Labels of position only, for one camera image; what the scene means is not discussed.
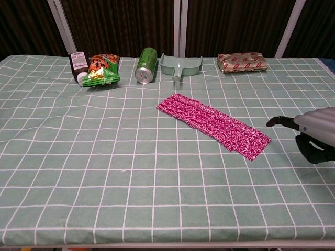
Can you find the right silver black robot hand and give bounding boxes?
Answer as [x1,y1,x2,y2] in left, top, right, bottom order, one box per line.
[266,106,335,164]

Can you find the pink patterned cloth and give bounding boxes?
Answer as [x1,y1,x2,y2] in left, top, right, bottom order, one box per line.
[156,93,272,162]

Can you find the gold red wrapped packet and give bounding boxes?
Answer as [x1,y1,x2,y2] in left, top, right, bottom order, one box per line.
[217,52,269,74]

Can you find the pale green plastic dustpan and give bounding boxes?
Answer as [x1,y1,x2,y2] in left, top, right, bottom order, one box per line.
[160,53,204,82]

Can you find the green drink can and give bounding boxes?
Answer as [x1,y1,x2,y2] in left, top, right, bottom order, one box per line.
[134,47,158,85]

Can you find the green white checked tablecloth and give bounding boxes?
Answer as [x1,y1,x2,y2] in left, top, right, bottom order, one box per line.
[0,54,335,246]

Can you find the dark brown curtain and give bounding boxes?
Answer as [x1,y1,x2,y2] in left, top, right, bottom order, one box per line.
[0,0,335,61]

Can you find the green orange snack bag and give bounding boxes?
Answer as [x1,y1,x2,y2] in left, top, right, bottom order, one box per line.
[81,54,121,87]

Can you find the brown bottle white label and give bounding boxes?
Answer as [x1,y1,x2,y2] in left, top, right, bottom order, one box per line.
[69,51,88,85]

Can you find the slanted white frame post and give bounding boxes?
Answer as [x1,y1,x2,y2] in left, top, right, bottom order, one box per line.
[47,0,77,57]
[274,0,307,59]

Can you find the upright white frame post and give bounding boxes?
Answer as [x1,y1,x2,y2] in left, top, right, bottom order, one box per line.
[173,0,189,57]

